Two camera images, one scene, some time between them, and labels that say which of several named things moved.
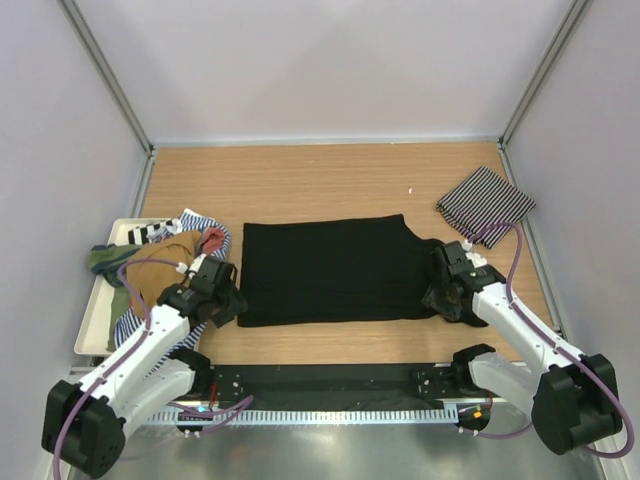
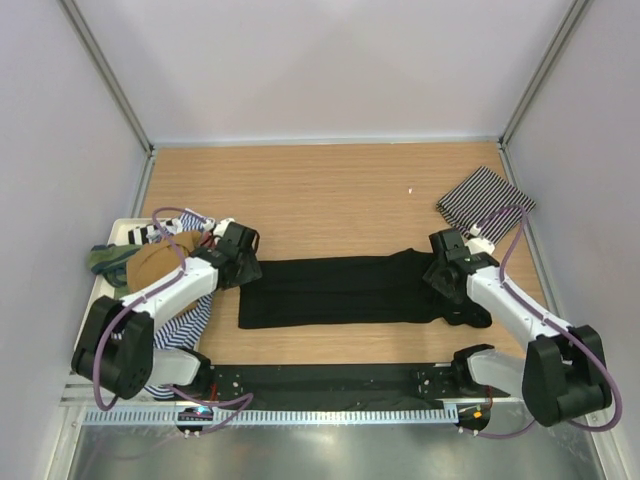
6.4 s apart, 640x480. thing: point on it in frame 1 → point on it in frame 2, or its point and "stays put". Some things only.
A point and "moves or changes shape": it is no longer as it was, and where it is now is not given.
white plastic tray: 94,332 stays put
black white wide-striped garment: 144,235 stays put
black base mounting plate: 343,386 stays put
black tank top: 334,270 moves or changes shape
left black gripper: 236,304 → 251,271
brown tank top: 152,279 stays put
